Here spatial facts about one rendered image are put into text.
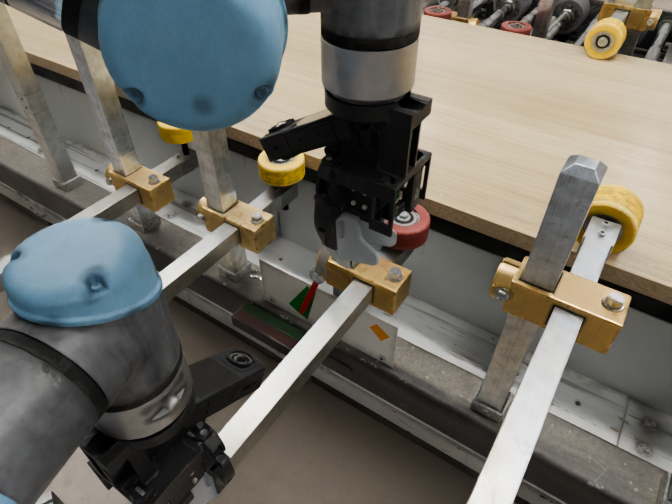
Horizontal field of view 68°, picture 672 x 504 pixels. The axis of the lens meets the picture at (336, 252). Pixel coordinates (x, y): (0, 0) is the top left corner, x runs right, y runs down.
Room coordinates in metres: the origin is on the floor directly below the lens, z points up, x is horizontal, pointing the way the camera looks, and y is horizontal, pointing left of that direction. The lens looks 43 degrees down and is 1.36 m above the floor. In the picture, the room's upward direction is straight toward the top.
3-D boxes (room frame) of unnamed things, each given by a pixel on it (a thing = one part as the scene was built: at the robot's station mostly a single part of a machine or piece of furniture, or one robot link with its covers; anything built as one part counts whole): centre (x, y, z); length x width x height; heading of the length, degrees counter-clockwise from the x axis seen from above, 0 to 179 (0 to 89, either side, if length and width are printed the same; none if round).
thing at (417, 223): (0.57, -0.10, 0.85); 0.08 x 0.08 x 0.11
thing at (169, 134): (0.87, 0.30, 0.85); 0.08 x 0.08 x 0.11
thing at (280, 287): (0.52, 0.02, 0.75); 0.26 x 0.01 x 0.10; 56
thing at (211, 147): (0.66, 0.19, 0.90); 0.03 x 0.03 x 0.48; 56
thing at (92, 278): (0.20, 0.15, 1.13); 0.09 x 0.08 x 0.11; 160
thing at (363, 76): (0.39, -0.03, 1.21); 0.08 x 0.08 x 0.05
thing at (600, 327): (0.37, -0.25, 0.95); 0.13 x 0.06 x 0.05; 56
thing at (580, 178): (0.38, -0.23, 0.88); 0.03 x 0.03 x 0.48; 56
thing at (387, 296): (0.51, -0.04, 0.85); 0.13 x 0.06 x 0.05; 56
